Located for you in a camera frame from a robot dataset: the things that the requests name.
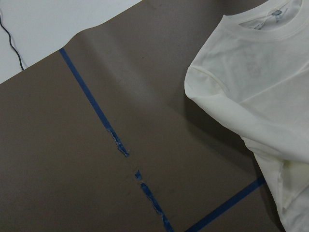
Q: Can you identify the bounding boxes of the cream long-sleeve cat shirt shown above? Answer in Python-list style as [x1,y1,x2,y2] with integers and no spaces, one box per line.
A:
[184,0,309,232]

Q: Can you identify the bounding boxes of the thin black cable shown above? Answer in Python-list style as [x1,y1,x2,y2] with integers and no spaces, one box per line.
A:
[0,9,26,71]

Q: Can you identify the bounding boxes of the brown paper table cover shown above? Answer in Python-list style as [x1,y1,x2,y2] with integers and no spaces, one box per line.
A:
[0,0,283,232]

